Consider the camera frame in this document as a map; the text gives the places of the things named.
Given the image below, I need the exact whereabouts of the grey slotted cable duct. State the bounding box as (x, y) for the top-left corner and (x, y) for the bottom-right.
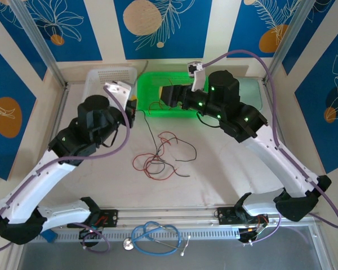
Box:
(24, 227), (240, 244)

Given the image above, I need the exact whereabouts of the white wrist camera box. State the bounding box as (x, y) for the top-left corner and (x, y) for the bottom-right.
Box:
(103, 80), (133, 109)
(187, 60), (208, 92)

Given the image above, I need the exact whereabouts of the black electronics module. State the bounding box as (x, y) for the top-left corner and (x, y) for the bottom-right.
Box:
(238, 227), (268, 245)
(78, 228), (104, 240)

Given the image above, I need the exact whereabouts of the blue stethoscope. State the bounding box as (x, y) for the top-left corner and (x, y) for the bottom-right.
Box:
(122, 220), (192, 257)

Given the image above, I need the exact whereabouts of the aluminium corner post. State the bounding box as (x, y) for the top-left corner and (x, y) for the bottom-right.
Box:
(10, 0), (68, 88)
(263, 0), (319, 85)

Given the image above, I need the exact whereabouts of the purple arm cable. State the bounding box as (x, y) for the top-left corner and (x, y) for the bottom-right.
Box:
(0, 85), (131, 254)
(202, 49), (338, 246)

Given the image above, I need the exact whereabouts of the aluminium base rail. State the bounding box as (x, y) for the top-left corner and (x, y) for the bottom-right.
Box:
(12, 204), (323, 233)

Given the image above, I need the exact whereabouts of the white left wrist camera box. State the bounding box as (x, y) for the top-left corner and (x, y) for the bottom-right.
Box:
(103, 80), (133, 109)

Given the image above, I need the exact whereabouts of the pale green lidded box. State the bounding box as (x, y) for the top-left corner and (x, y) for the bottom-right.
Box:
(236, 77), (264, 113)

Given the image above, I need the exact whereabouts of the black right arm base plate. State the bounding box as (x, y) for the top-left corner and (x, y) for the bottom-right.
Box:
(216, 206), (270, 226)

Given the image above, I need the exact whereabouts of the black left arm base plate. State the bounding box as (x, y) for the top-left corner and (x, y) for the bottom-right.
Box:
(66, 209), (119, 228)

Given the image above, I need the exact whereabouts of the grey metal panel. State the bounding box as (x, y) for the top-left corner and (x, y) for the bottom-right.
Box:
(15, 224), (335, 270)

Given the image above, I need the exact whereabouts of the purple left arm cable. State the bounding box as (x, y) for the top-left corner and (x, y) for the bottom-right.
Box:
(0, 85), (131, 254)

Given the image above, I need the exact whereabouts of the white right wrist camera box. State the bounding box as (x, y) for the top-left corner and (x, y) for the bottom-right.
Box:
(187, 60), (208, 92)

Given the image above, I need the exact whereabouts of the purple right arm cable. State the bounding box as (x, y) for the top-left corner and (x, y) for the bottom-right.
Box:
(202, 49), (338, 246)

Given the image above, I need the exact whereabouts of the white plastic basket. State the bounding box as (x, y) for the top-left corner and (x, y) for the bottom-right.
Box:
(80, 66), (138, 113)

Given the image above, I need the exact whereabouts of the aluminium side rail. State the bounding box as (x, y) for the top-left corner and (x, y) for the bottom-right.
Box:
(30, 83), (71, 209)

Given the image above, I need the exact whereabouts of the green plastic basket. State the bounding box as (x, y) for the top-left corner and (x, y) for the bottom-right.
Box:
(137, 71), (212, 119)

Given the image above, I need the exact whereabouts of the blue foam block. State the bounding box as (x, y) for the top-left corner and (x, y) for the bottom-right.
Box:
(41, 230), (57, 243)

